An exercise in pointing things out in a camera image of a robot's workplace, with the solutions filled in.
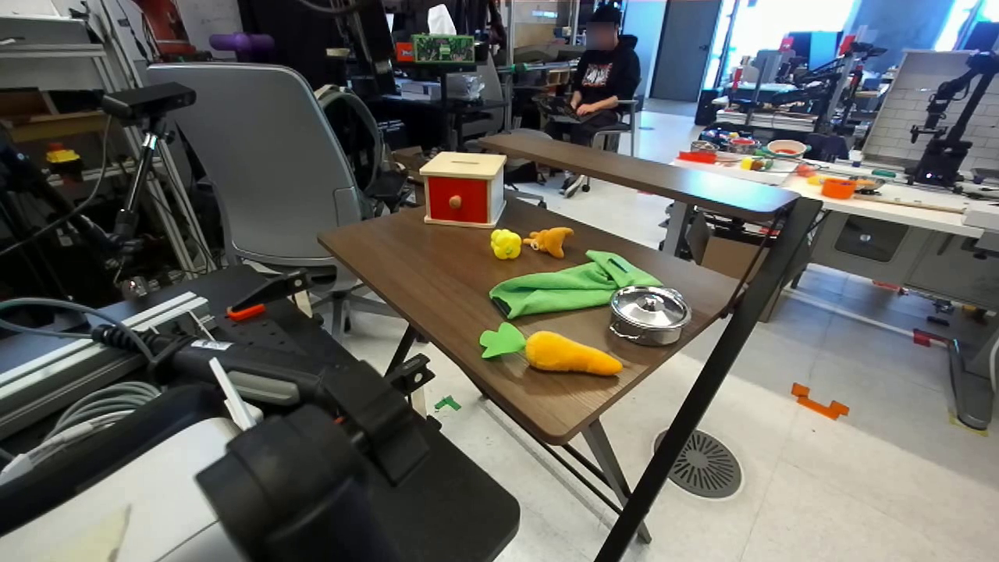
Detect round floor drain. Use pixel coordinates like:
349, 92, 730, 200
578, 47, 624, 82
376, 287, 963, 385
653, 427, 745, 501

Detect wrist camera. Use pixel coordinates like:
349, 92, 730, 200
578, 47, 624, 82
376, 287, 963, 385
160, 340, 336, 408

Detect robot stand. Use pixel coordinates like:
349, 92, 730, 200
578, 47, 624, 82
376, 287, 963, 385
0, 264, 521, 562

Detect coil of grey cable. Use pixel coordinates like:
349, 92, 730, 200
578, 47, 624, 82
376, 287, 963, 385
43, 380, 162, 450

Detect green cloth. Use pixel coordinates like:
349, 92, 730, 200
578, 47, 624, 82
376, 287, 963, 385
489, 250, 665, 320

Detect green tissue box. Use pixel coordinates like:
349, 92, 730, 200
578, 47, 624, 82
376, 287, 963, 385
411, 4, 476, 64

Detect silver pot lid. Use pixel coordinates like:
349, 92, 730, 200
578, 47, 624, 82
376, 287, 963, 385
610, 285, 693, 329

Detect red drawer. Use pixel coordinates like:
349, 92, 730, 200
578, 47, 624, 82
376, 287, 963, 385
426, 176, 490, 225

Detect orange plush toy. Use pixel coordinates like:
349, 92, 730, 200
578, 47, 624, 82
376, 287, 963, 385
523, 226, 575, 260

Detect silver pot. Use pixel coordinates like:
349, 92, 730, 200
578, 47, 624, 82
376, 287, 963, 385
608, 285, 693, 347

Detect wooden box with red drawer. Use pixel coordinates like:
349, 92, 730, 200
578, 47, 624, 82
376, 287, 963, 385
419, 151, 508, 229

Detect plush carrot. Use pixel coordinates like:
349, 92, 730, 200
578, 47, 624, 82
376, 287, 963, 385
478, 322, 624, 378

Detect white table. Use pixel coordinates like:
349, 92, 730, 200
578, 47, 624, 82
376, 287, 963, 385
670, 148, 999, 432

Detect white tile panel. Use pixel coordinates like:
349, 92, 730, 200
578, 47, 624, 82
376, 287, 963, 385
862, 50, 999, 171

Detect black clamp with orange handle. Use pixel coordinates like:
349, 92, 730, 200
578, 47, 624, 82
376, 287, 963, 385
226, 269, 314, 323

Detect grey office chair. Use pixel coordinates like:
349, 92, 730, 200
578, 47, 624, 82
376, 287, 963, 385
144, 62, 408, 338

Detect person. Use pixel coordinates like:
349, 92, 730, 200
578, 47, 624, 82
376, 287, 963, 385
545, 4, 643, 197

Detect grey door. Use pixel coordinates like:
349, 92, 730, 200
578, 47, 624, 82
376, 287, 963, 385
650, 0, 723, 103

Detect camera on tripod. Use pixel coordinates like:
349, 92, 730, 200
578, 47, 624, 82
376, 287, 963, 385
100, 82, 221, 276

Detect aluminium rail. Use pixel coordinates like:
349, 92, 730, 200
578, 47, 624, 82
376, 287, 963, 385
0, 291, 213, 408

